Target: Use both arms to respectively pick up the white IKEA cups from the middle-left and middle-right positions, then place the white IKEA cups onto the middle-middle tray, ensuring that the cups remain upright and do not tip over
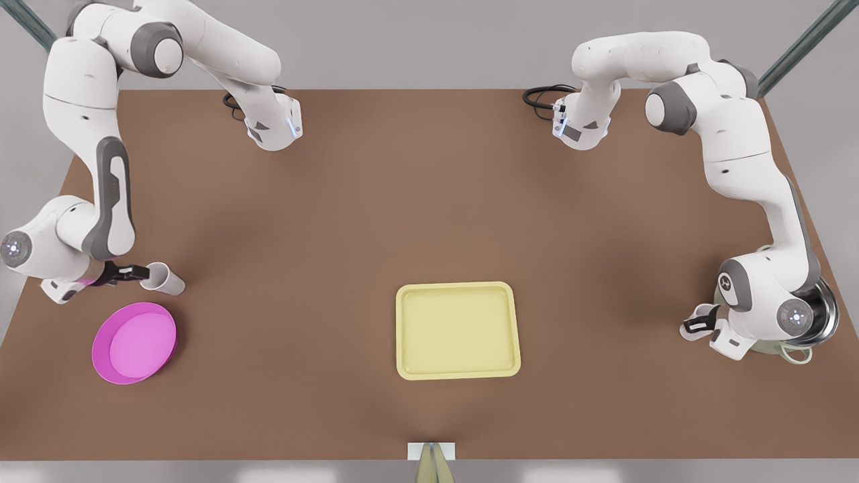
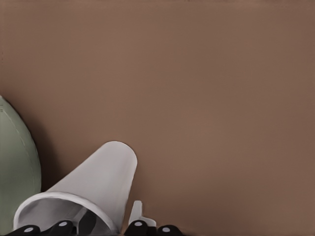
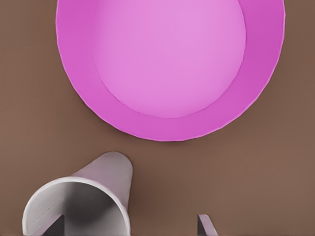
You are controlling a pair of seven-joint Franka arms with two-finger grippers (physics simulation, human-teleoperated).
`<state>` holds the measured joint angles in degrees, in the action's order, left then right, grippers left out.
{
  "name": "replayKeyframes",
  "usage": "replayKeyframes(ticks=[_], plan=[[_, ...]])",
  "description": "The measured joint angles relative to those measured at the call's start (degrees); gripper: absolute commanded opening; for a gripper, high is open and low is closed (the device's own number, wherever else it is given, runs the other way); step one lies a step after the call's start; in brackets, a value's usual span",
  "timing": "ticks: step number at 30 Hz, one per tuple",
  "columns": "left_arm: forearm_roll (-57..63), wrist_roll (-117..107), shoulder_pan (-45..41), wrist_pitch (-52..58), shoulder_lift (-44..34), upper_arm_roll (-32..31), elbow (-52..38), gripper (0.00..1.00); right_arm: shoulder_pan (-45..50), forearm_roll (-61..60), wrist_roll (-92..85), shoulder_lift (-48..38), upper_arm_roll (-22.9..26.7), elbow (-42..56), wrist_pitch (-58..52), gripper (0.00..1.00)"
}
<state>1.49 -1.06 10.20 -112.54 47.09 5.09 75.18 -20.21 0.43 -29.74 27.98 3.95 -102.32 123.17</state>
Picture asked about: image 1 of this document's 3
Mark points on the white IKEA cup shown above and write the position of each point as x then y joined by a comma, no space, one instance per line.
704,310
166,280

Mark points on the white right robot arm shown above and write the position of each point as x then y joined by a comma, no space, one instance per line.
80,87

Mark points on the pink round plate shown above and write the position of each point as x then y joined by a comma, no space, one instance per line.
136,343

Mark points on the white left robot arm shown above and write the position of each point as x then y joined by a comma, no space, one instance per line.
738,141

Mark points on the pale green pot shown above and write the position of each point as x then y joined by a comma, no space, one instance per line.
798,353

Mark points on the yellow rectangular tray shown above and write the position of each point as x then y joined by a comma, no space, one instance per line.
458,331

